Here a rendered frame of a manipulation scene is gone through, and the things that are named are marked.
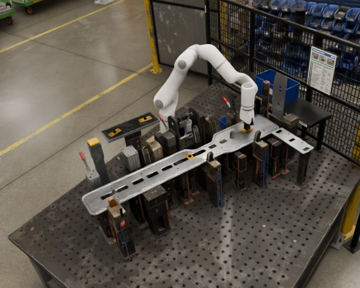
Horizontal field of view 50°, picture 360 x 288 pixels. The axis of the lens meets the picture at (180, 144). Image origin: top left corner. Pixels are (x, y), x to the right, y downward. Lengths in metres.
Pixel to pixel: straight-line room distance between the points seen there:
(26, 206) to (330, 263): 2.72
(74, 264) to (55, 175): 1.90
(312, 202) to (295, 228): 0.27
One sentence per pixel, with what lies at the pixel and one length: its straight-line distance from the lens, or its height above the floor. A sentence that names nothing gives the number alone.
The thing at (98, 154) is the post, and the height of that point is 1.07.
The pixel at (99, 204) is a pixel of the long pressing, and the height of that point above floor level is 1.00.
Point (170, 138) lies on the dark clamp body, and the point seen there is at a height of 1.08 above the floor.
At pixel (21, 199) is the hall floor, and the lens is 4.07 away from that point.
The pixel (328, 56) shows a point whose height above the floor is 1.42.
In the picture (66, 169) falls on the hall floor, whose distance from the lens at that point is 4.22.
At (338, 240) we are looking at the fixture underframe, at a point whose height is 0.01.
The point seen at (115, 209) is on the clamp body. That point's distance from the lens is 2.11.
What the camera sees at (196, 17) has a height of 0.93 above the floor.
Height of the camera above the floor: 2.54
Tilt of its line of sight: 37 degrees down
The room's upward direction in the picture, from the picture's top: 6 degrees counter-clockwise
